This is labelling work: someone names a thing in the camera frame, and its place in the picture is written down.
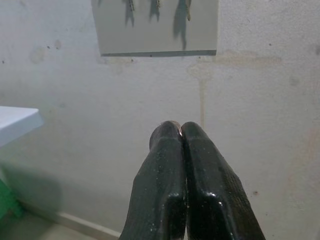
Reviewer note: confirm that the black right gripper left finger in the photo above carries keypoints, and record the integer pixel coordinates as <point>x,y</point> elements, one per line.
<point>160,187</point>

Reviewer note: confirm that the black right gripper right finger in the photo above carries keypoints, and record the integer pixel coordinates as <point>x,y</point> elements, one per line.
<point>212,187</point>

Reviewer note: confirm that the green plastic object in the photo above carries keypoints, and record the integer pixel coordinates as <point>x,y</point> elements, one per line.
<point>10,197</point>

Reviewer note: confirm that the white plastic folding table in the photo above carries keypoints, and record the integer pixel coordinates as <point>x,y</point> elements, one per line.
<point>15,122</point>

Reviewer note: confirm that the grey wall board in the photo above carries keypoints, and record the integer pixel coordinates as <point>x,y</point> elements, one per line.
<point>155,37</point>

